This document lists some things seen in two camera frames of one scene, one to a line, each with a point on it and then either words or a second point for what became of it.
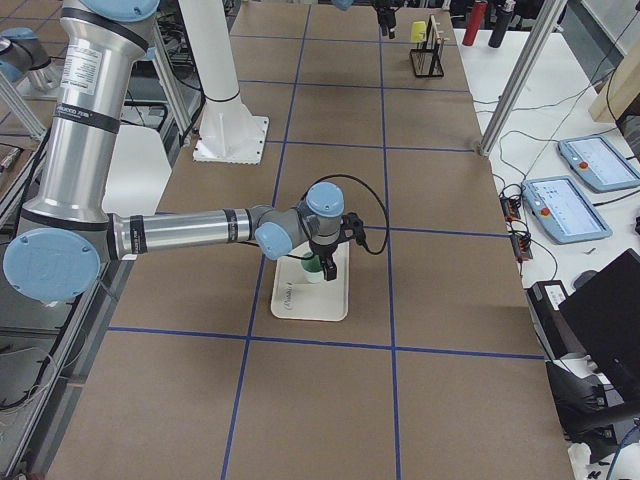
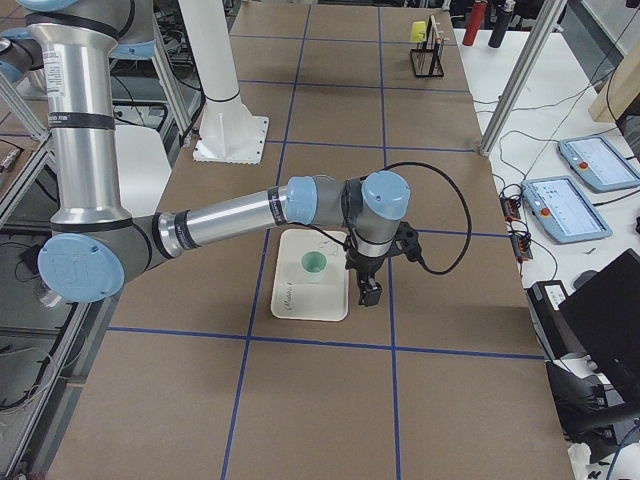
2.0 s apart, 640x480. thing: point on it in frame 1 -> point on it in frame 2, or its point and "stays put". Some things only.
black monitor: [604, 315] stays put
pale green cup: [313, 269] stays put
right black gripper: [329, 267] -> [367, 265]
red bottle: [475, 22] stays put
